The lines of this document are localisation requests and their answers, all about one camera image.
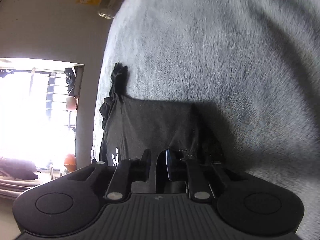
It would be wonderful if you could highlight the black garment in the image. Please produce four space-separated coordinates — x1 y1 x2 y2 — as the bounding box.
99 96 225 193

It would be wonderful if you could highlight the window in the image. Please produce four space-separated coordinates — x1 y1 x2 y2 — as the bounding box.
0 57 84 180

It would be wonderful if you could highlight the grey fleece blanket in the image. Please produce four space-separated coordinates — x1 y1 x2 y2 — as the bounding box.
90 0 320 240

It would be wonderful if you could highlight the pink pot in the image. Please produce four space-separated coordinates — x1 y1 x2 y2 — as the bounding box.
66 96 77 111

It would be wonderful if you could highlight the orange object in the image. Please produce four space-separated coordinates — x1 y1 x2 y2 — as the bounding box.
63 154 76 172

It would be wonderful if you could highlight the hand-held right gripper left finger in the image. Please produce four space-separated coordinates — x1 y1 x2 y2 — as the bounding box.
67 149 152 200

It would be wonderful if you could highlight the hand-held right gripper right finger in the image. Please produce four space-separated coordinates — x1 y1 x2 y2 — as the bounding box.
165 149 247 202

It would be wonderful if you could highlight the dark hanging cloth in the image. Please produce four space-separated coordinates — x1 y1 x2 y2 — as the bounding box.
64 67 77 96

